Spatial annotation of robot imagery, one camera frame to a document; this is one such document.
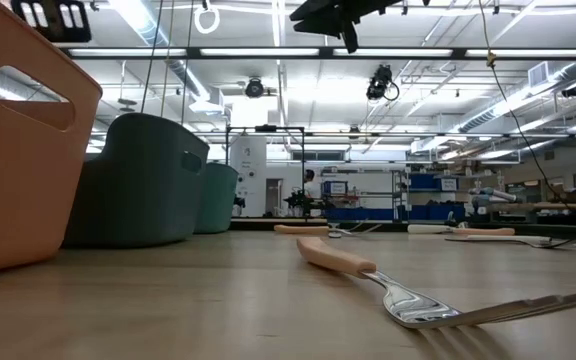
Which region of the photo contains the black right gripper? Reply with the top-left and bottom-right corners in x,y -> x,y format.
289,0 -> 404,54

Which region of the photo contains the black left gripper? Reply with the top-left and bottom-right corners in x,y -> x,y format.
10,0 -> 93,44

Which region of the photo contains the orange-handled fork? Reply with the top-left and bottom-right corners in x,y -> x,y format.
272,224 -> 330,237
450,226 -> 516,237
296,236 -> 576,330

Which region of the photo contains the metal fork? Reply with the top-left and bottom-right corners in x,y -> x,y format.
530,229 -> 576,251

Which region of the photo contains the round black ceiling device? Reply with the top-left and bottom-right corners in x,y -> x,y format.
244,77 -> 266,99

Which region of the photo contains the blue box with white label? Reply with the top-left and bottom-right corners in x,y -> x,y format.
321,180 -> 348,196

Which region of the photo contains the person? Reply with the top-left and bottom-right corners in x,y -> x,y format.
303,168 -> 322,201

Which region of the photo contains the white cabinet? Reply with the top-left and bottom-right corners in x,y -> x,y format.
229,135 -> 268,218

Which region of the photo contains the orange plastic bin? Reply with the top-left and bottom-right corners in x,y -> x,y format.
0,0 -> 104,277

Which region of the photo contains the blue crate on shelf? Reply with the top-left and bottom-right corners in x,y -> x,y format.
408,173 -> 439,190

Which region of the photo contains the row of blue crates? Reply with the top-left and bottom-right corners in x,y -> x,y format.
325,208 -> 395,222
407,203 -> 467,222

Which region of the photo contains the dark blue plastic bin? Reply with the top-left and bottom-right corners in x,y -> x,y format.
62,112 -> 211,250

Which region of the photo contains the green plastic bin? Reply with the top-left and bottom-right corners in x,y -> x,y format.
193,162 -> 240,235

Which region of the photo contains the wooden workbench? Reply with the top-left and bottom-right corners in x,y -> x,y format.
487,201 -> 576,211

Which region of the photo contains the black rig frame with lights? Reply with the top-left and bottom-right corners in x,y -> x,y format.
62,46 -> 576,62

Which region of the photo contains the black overhead camera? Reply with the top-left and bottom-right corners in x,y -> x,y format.
366,63 -> 400,103

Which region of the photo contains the thin black hanging cable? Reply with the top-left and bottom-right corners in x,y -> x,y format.
180,0 -> 194,126
140,0 -> 164,115
160,0 -> 175,119

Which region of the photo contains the black background cage frame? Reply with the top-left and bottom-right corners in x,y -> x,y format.
225,123 -> 307,219

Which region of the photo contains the white hanging ring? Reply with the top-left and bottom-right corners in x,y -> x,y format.
193,2 -> 221,35

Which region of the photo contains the hanging cable with knot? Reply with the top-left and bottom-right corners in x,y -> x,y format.
477,0 -> 570,207

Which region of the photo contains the silver ventilation duct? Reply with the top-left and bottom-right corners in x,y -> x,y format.
457,59 -> 576,134

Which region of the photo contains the black aluminium table frame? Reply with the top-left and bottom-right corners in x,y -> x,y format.
230,218 -> 576,245

